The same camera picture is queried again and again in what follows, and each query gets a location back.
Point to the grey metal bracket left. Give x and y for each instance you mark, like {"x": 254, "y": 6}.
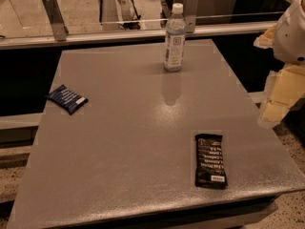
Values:
{"x": 58, "y": 27}

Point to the grey metal bracket right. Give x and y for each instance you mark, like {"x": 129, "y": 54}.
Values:
{"x": 190, "y": 14}

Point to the aluminium rail with glass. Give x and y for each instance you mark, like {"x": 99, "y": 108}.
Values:
{"x": 131, "y": 36}

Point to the grey metal bracket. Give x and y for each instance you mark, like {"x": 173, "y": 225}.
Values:
{"x": 58, "y": 27}
{"x": 190, "y": 14}

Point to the clear plastic water bottle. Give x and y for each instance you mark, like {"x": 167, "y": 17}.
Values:
{"x": 175, "y": 39}

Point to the black rxbar chocolate wrapper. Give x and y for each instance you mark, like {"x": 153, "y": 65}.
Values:
{"x": 210, "y": 170}

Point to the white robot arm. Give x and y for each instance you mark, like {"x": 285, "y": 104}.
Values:
{"x": 284, "y": 88}

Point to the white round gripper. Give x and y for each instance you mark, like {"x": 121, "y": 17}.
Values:
{"x": 292, "y": 37}

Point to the blue rxbar blueberry wrapper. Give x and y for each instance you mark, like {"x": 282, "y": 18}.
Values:
{"x": 67, "y": 99}

